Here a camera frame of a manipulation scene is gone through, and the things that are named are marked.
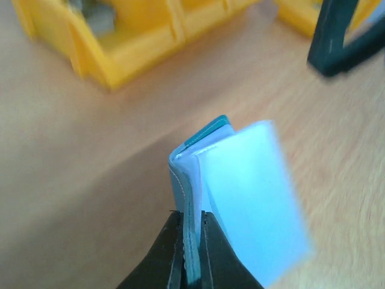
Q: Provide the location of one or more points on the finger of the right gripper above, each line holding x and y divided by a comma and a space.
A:
328, 55

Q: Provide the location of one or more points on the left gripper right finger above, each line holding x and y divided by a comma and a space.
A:
220, 267

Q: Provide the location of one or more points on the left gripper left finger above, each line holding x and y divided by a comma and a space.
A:
163, 266

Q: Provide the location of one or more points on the teal card holder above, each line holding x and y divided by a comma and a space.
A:
240, 177

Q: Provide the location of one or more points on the black card in bin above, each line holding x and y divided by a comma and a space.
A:
99, 16

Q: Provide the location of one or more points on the right yellow bin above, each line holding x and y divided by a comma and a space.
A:
303, 14

